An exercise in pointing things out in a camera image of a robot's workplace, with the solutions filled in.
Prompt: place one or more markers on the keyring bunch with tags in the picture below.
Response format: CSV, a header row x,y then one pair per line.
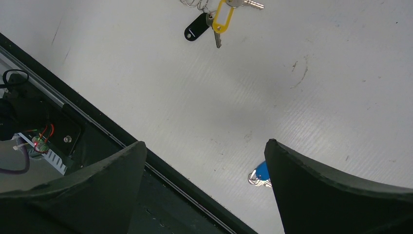
x,y
217,20

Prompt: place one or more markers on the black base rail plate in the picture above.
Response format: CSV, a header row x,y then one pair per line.
x,y
35,101

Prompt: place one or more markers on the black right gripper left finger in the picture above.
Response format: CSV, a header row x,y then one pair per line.
x,y
98,199

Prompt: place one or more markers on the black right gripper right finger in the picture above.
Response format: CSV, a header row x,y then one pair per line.
x,y
314,198

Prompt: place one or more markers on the blue tag key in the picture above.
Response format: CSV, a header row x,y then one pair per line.
x,y
260,176

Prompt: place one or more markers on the white slotted cable duct right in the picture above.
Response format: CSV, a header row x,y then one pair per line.
x,y
37,149

